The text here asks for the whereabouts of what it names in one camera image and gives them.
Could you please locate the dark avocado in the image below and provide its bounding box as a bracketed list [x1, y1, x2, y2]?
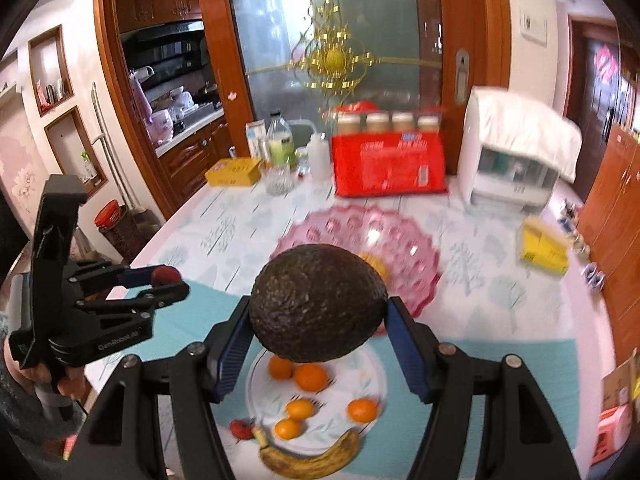
[248, 244, 389, 363]

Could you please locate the white squeeze bottle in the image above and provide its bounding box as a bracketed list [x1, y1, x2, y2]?
[307, 131, 333, 181]

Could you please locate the red bucket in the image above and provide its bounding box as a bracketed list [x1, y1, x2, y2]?
[94, 199, 127, 229]

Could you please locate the wooden kitchen cabinet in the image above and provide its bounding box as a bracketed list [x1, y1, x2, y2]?
[156, 116, 236, 187]

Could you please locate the white wall switch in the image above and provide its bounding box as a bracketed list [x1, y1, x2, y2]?
[519, 7, 549, 44]

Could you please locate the clear drinking glass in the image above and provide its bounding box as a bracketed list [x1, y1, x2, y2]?
[263, 164, 294, 196]

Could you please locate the flat yellow box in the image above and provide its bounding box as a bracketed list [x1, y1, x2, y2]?
[204, 157, 264, 189]

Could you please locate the red plastic package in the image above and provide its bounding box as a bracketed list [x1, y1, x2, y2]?
[330, 132, 448, 198]

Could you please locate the dark woven basket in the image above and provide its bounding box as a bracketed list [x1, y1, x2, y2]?
[99, 209, 162, 263]

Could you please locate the person's left forearm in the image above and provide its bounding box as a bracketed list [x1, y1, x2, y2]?
[0, 340, 76, 461]

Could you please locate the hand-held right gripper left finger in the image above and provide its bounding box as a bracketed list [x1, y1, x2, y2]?
[65, 295, 254, 480]

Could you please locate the white round plate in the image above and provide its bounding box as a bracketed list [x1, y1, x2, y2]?
[245, 344, 389, 457]

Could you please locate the white cloth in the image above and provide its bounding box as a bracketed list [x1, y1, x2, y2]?
[465, 86, 584, 184]

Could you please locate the pink glass fruit bowl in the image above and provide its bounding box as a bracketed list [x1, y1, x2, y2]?
[272, 204, 444, 336]

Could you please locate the wooden side cabinet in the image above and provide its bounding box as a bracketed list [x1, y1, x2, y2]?
[574, 122, 640, 363]

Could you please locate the glass door with gold ornament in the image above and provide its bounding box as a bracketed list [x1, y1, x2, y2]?
[222, 0, 443, 133]

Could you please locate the tree-print tablecloth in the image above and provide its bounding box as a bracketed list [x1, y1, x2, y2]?
[82, 170, 618, 480]

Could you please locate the person's left hand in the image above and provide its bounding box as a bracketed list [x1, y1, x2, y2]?
[17, 360, 88, 403]

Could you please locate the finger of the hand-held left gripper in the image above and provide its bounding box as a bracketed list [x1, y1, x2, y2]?
[76, 281, 191, 317]
[69, 263, 158, 288]

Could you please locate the cardboard box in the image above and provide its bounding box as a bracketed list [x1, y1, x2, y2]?
[600, 359, 637, 411]

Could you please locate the white countertop appliance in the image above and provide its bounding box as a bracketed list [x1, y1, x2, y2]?
[458, 87, 562, 217]

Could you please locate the pink plastic stool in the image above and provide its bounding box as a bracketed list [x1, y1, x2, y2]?
[591, 404, 634, 467]

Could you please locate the silver door handle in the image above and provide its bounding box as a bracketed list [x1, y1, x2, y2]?
[454, 49, 470, 107]

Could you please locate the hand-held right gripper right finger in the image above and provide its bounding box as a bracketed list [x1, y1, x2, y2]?
[384, 296, 583, 480]

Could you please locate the teal placemat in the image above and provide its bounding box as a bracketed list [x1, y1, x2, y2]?
[140, 280, 583, 480]

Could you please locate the spotted yellow banana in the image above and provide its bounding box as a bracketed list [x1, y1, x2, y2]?
[251, 427, 362, 475]

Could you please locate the clear bottle with green label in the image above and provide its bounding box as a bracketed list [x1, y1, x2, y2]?
[266, 111, 296, 169]

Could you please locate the yellow tissue box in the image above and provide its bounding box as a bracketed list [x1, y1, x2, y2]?
[517, 216, 574, 277]

